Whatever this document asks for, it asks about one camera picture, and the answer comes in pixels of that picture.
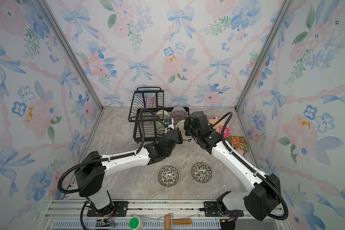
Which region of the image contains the green red soup packet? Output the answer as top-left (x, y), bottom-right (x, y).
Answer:
top-left (226, 136), bottom-right (250, 152)

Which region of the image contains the light green bowl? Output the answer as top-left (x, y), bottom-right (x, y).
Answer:
top-left (155, 119), bottom-right (166, 135)

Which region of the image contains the green round button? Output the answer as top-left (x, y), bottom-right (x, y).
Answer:
top-left (129, 217), bottom-right (143, 230)

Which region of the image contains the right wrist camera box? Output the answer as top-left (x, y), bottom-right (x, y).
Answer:
top-left (191, 111), bottom-right (211, 137)

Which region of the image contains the pink plush doll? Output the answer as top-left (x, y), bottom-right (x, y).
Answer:
top-left (209, 116), bottom-right (231, 138)

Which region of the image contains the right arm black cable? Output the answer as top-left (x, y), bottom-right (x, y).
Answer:
top-left (212, 111), bottom-right (289, 221)

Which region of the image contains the black wire dish rack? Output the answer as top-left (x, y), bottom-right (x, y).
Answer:
top-left (128, 86), bottom-right (190, 143)

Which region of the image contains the cream speckled bowl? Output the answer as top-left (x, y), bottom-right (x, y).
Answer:
top-left (156, 110), bottom-right (170, 119)

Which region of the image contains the black floral bowl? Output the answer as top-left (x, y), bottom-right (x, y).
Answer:
top-left (191, 163), bottom-right (212, 184)
top-left (158, 166), bottom-right (179, 187)

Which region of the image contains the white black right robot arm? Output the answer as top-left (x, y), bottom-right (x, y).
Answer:
top-left (185, 112), bottom-right (288, 220)

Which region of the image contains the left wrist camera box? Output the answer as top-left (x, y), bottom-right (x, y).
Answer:
top-left (159, 129), bottom-right (183, 150)

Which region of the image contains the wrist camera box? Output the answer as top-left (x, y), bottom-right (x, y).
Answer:
top-left (159, 129), bottom-right (183, 150)
top-left (191, 111), bottom-right (211, 137)

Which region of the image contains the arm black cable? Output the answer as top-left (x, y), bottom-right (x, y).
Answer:
top-left (212, 111), bottom-right (289, 221)
top-left (57, 108), bottom-right (169, 195)

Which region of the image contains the wooden handled tool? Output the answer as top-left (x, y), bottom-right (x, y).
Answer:
top-left (164, 214), bottom-right (193, 230)

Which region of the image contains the cream white bowl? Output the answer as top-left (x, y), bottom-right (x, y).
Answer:
top-left (175, 119), bottom-right (192, 141)

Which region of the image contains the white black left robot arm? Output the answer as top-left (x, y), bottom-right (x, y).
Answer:
top-left (75, 130), bottom-right (182, 209)

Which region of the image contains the lavender bowl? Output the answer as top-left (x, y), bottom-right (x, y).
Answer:
top-left (172, 106), bottom-right (187, 119)

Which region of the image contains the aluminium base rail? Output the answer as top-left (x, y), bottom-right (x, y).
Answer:
top-left (40, 199), bottom-right (290, 230)

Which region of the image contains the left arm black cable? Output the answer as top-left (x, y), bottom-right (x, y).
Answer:
top-left (57, 108), bottom-right (169, 195)

